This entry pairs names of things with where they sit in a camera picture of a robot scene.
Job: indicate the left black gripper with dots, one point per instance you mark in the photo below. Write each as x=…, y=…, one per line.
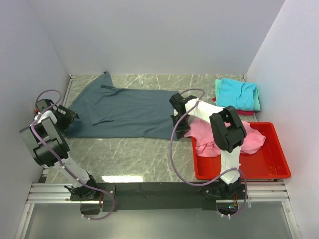
x=69, y=115

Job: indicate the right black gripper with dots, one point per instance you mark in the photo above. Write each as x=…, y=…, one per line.
x=180, y=124

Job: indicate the slate blue t shirt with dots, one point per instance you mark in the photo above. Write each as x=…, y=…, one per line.
x=105, y=111

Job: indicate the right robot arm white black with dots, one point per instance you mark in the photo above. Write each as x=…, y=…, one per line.
x=227, y=130

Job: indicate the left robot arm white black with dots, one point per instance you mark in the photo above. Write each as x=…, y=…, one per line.
x=47, y=146

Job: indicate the pink t shirt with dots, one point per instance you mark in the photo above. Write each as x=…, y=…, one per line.
x=205, y=145

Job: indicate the crimson folded t shirt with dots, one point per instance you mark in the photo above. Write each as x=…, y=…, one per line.
x=240, y=112

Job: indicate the cyan folded t shirt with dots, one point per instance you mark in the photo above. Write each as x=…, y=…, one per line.
x=236, y=93

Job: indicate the teal green folded t shirt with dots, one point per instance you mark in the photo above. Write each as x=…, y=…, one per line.
x=258, y=99

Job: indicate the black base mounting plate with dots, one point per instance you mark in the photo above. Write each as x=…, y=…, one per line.
x=167, y=195

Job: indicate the red plastic bin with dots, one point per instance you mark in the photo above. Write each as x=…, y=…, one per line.
x=266, y=164

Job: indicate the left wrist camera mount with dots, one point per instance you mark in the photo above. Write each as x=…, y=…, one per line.
x=42, y=105

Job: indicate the aluminium extrusion rail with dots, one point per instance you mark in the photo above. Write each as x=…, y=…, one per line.
x=55, y=193

